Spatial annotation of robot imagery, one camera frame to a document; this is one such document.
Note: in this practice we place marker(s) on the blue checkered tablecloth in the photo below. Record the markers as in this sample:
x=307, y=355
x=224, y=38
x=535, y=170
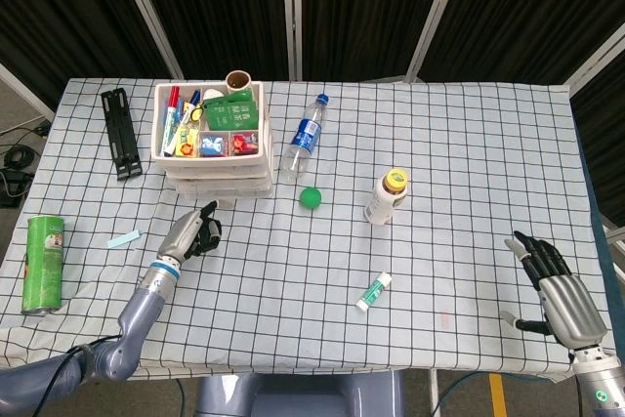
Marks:
x=439, y=168

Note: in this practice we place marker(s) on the green tea packet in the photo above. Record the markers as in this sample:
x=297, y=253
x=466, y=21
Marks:
x=232, y=114

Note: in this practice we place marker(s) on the white plastic drawer organizer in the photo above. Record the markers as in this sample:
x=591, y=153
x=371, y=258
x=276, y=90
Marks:
x=266, y=124

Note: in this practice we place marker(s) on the red snack packet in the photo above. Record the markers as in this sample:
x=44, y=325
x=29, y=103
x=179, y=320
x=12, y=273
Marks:
x=244, y=143

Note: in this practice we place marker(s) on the light blue eraser strip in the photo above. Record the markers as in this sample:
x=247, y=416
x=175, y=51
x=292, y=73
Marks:
x=124, y=238

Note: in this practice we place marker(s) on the black folding stand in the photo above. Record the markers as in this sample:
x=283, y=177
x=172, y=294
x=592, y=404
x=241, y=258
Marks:
x=121, y=134

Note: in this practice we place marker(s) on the clear plastic drawer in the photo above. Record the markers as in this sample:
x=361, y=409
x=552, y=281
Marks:
x=220, y=170
x=224, y=192
x=222, y=181

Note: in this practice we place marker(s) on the yellow lion snack packet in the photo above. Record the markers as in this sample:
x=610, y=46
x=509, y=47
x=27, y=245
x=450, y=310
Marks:
x=187, y=143

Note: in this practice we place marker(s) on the white table leg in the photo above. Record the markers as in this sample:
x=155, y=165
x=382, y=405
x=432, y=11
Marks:
x=433, y=392

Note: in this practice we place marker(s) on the grey robot torso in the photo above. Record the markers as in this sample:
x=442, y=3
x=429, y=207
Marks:
x=293, y=395

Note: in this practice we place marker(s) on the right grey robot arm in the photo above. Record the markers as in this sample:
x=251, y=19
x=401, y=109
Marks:
x=600, y=383

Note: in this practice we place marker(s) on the green white glue stick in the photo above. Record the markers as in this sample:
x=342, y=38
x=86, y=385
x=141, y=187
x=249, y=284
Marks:
x=373, y=291

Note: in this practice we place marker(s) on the red cap whiteboard marker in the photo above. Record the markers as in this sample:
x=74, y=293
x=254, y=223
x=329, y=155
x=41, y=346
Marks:
x=171, y=119

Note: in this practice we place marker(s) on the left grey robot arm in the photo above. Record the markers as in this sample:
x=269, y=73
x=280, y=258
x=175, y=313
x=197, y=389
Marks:
x=139, y=312

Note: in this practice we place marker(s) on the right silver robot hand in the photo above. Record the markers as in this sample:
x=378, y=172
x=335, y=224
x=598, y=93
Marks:
x=569, y=304

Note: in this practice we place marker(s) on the blue cap marker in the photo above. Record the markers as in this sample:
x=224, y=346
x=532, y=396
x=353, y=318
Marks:
x=188, y=109

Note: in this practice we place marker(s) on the green chip can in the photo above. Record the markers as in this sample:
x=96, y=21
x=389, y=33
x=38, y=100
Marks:
x=44, y=265

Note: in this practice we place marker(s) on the blue snack packet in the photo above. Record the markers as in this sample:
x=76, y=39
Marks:
x=214, y=144

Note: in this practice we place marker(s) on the white round object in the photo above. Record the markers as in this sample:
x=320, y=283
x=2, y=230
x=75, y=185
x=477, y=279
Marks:
x=212, y=95

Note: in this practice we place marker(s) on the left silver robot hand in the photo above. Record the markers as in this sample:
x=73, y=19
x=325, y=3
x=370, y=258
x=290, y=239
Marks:
x=185, y=234

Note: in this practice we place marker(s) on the green foam ball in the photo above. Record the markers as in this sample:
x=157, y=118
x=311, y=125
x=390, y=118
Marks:
x=310, y=197

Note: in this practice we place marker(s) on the clear water bottle blue label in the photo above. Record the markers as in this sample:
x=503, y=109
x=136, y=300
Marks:
x=304, y=136

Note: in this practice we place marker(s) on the white drink bottle yellow cap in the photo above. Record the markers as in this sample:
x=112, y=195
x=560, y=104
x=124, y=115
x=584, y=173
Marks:
x=383, y=204

